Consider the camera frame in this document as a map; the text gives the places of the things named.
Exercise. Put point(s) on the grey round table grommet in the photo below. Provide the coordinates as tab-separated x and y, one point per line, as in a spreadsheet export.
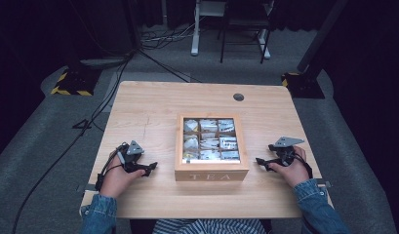
238	97

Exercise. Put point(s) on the person's striped clothing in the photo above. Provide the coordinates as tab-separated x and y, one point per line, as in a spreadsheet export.
209	226

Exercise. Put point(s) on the black slanted stand pole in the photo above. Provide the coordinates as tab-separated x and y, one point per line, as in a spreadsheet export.
320	35

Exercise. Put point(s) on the assorted tea bags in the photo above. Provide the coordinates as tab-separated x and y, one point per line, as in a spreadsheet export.
209	143

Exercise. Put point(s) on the black metal chair frame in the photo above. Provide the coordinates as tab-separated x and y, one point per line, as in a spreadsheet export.
244	22

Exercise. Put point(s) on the person's right hand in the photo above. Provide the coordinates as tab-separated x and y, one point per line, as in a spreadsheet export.
293	174

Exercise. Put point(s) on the wooden tea box glass lid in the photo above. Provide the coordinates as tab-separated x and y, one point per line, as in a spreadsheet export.
210	173

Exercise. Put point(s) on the white desk leg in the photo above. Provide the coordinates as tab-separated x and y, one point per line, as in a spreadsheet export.
196	31
264	44

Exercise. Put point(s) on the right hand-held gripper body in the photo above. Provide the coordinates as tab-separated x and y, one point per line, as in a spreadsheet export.
286	148

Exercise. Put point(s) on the person's left hand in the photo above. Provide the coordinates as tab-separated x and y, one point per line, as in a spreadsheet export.
117	180

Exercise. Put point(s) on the black stand base yellow stripes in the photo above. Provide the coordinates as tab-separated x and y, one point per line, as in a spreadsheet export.
302	86
75	83

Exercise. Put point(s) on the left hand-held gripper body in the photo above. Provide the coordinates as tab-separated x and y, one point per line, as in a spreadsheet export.
132	151

